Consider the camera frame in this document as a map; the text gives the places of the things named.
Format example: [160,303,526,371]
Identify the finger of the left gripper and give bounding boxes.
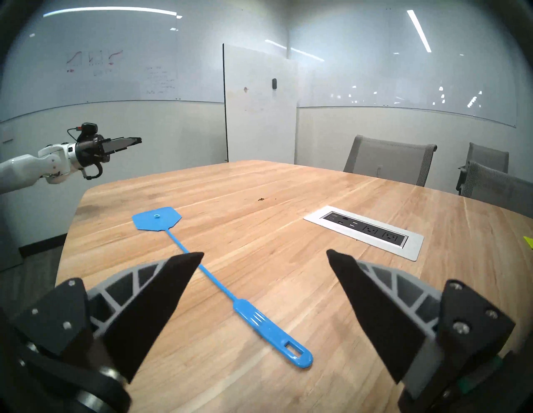
[105,137,142,154]

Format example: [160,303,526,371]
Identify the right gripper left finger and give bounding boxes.
[12,251,204,383]

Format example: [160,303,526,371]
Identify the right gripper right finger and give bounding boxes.
[326,249,517,399]

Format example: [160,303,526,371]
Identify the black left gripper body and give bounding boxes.
[75,134,113,168]

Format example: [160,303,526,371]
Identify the blue plastic fly swatter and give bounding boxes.
[132,206,314,369]

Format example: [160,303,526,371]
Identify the silver table power outlet box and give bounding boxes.
[303,205,424,262]

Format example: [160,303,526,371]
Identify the white mobile whiteboard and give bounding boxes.
[222,43,299,165]

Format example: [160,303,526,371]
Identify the grey mesh chair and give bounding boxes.
[343,134,438,187]
[460,162,533,209]

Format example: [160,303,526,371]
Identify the wall whiteboard with writing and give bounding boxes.
[0,0,225,123]

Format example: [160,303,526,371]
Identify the large wall glass whiteboard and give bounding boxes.
[289,0,519,127]

